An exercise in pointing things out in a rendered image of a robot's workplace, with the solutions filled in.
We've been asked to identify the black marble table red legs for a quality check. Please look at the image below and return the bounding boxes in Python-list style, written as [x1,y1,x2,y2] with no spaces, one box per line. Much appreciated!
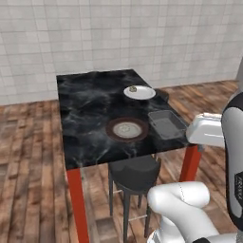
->
[56,68,203,243]

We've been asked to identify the clear tupperware container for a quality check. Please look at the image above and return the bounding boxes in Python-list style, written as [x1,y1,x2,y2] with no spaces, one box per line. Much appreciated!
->
[147,109,188,140]

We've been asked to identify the black round stool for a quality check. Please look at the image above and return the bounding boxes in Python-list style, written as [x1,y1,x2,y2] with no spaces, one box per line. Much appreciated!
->
[107,154,162,243]

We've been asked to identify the white plate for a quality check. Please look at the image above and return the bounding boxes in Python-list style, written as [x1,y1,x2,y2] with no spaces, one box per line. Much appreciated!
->
[122,84,157,101]

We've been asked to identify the brown rimmed plate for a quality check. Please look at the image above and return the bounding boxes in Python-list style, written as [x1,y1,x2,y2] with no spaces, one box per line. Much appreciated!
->
[104,116,150,143]

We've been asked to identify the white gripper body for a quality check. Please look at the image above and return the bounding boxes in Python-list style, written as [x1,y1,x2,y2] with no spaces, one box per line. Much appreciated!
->
[185,112,226,149]

